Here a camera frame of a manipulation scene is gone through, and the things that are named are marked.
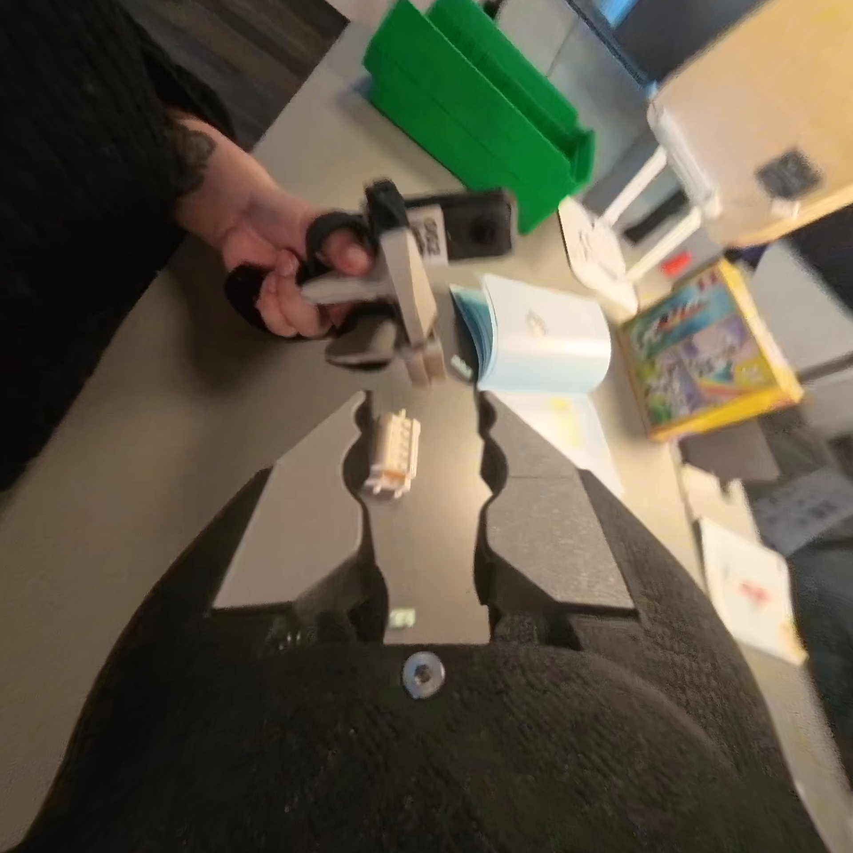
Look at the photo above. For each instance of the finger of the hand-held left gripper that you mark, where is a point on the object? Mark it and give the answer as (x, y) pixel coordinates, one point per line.
(408, 293)
(436, 360)

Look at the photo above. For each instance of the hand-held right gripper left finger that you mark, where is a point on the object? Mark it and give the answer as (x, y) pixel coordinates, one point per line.
(293, 533)

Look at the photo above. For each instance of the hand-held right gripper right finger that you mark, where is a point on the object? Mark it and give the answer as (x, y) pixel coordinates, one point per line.
(553, 540)

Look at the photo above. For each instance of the white lego assembly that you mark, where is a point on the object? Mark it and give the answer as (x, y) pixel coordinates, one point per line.
(393, 453)

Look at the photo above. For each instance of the person's left forearm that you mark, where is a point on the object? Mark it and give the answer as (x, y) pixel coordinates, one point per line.
(200, 170)

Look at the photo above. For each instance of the small green lego piece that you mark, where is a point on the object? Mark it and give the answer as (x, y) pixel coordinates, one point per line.
(403, 618)

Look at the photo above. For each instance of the colourful lego box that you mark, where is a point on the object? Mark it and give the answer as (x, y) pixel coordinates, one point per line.
(706, 353)

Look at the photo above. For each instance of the person's left hand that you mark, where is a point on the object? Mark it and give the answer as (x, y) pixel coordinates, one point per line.
(266, 216)

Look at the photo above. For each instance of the pale paper sheet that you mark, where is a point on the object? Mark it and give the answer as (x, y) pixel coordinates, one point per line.
(580, 433)

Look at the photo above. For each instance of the light blue instruction booklet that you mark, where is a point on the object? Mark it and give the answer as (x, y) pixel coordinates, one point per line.
(546, 333)

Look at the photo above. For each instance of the green plastic bin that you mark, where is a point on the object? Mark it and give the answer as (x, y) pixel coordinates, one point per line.
(466, 106)

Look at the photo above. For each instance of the white desk stand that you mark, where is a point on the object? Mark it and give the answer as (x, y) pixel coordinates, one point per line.
(600, 253)

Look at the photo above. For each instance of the white paper with red print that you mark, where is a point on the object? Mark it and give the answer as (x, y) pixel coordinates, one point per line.
(746, 586)

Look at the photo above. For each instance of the printed cardboard box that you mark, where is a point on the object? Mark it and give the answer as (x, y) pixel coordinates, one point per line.
(806, 510)

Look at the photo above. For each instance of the black square tag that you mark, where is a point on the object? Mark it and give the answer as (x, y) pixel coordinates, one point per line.
(790, 174)

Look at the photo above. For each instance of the person's black clothing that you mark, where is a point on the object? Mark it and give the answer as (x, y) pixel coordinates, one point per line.
(73, 200)

